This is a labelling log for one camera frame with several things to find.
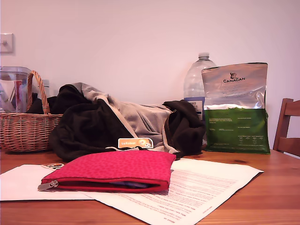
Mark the wooden chair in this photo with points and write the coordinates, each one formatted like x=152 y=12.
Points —
x=284 y=140

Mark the plain white paper sheet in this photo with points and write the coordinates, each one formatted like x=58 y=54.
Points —
x=21 y=182

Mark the large LeRobot sticker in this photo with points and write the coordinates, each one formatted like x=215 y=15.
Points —
x=50 y=166

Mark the printed paper sheet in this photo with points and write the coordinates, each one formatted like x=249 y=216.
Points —
x=199 y=187

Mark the black grey hooded jacket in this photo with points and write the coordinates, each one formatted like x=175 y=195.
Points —
x=89 y=124

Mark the silver green pet food bag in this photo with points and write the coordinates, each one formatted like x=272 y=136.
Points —
x=234 y=131

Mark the large clear water bottle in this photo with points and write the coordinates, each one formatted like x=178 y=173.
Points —
x=193 y=79

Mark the purple pen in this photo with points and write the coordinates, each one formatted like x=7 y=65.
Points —
x=131 y=184

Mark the small LeRobot sticker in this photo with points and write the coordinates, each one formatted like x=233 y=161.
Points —
x=131 y=143

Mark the white wall switch plate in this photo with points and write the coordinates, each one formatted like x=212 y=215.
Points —
x=7 y=43

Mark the red zip pouch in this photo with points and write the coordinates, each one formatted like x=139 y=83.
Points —
x=112 y=166

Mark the clear plastic jug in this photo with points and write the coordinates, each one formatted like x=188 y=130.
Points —
x=11 y=89

